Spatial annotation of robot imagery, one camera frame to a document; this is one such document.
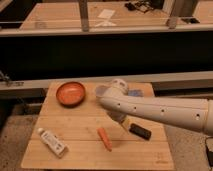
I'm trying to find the orange red pepper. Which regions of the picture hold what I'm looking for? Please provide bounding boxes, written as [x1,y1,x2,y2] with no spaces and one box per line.
[97,127,112,151]

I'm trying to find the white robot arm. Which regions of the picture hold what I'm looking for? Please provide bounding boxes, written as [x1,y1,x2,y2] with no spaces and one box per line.
[95,79,213,136]

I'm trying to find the black rectangular block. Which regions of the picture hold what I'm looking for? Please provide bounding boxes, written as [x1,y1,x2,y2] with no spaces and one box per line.
[129,123,152,140]

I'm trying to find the blue sponge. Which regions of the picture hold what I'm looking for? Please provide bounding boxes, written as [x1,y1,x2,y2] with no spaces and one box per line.
[128,89,143,97]

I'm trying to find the translucent plastic cup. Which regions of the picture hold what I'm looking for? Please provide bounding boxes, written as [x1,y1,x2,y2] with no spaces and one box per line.
[95,85,108,98]

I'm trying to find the orange bowl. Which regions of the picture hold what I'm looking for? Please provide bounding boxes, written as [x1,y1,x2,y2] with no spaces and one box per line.
[56,82,86,107]

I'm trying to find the white tube with label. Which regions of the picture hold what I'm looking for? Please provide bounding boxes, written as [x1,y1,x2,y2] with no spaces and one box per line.
[37,128,68,158]

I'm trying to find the black object at right edge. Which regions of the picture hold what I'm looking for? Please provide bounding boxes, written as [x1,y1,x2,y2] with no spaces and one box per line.
[205,137,213,168]

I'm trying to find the white paper sheet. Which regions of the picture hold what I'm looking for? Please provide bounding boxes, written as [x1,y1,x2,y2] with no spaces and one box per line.
[98,9,115,19]

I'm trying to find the metal clamp at left edge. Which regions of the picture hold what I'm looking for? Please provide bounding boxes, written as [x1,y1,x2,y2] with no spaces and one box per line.
[0,70,12,87]

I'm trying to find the black cables and devices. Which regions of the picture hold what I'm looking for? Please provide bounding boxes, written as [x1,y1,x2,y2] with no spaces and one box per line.
[124,0,165,14]

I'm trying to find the grey metal post left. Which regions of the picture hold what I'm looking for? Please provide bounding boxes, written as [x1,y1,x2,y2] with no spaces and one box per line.
[78,0,89,32]

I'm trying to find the grey metal post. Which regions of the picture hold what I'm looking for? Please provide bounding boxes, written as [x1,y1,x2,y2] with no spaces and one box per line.
[166,0,186,29]
[78,0,89,32]

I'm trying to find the grey metal post right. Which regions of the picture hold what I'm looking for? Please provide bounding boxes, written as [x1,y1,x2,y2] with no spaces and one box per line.
[166,0,186,29]

